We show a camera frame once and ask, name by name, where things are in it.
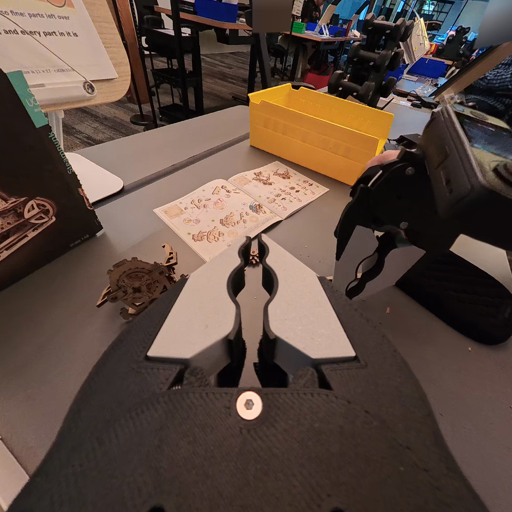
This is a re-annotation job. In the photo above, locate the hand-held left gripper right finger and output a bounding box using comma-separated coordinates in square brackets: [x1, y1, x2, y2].
[257, 233, 357, 378]

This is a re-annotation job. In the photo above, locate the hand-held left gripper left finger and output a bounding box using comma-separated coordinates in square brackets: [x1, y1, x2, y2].
[146, 235, 253, 377]

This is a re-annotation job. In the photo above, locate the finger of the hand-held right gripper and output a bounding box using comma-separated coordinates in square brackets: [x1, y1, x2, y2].
[333, 225, 381, 288]
[345, 235, 426, 301]

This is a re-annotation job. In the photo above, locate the wooden gear model assembly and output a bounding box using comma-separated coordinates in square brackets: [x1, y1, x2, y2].
[96, 243, 189, 321]

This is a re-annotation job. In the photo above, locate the dark model kit box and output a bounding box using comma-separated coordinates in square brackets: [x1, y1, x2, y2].
[0, 68, 104, 292]

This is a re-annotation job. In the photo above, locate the person's right hand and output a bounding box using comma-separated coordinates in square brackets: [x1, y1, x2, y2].
[366, 151, 401, 169]

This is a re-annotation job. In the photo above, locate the black textured pad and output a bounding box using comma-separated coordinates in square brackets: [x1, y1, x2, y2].
[395, 250, 512, 345]

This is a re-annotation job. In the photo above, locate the open instruction booklet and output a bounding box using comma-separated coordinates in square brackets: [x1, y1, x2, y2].
[153, 161, 330, 262]

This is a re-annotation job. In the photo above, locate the yellow plastic bin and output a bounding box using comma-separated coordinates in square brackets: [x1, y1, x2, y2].
[248, 83, 394, 186]

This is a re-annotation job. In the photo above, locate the black dumbbell rack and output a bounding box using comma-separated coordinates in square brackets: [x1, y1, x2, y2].
[327, 13, 415, 109]

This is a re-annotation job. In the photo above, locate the red bag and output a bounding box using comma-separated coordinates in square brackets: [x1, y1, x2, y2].
[302, 68, 333, 87]

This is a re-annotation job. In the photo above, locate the white stand base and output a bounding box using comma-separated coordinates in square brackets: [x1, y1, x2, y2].
[46, 110, 125, 205]

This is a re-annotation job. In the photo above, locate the wooden top desk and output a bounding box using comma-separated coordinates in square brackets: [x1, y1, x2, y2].
[278, 30, 365, 81]
[154, 5, 273, 116]

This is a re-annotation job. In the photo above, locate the black shelf cart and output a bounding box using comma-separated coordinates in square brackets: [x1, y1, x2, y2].
[151, 66, 203, 121]

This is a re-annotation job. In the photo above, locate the light wooden board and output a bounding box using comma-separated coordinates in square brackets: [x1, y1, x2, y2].
[40, 0, 133, 113]

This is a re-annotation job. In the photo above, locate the large blue storage bin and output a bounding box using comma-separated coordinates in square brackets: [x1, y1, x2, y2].
[195, 0, 239, 23]

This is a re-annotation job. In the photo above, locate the white printed poster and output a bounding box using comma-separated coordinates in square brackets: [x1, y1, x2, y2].
[0, 0, 119, 105]

